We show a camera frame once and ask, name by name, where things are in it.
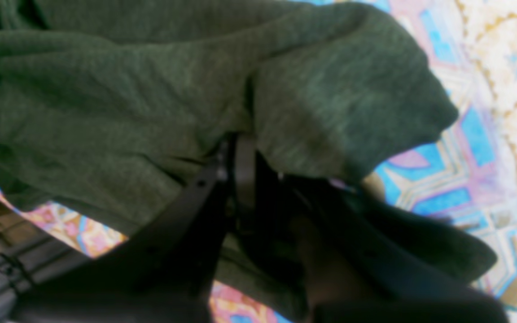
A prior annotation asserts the dark green long-sleeve shirt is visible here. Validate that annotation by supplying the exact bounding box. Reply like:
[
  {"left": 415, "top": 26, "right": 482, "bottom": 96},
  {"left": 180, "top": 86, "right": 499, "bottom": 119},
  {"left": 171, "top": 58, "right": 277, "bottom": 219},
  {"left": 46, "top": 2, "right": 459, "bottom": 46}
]
[{"left": 0, "top": 0, "right": 498, "bottom": 323}]

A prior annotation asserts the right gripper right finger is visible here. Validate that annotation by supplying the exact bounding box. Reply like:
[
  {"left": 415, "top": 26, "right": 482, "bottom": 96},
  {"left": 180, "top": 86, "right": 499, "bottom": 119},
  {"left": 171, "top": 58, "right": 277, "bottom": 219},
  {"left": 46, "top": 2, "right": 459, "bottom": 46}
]
[{"left": 236, "top": 135, "right": 508, "bottom": 323}]

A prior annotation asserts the patterned tile tablecloth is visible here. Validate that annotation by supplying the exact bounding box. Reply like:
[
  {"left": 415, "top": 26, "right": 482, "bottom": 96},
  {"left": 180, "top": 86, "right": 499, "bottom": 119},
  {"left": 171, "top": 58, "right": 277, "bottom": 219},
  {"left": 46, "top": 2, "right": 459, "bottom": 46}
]
[{"left": 0, "top": 0, "right": 517, "bottom": 323}]

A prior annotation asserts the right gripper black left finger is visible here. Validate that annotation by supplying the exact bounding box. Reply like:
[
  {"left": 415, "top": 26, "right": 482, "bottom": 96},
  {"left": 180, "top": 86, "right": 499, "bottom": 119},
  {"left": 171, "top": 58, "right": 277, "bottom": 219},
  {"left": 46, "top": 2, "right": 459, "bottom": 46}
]
[{"left": 10, "top": 139, "right": 236, "bottom": 323}]

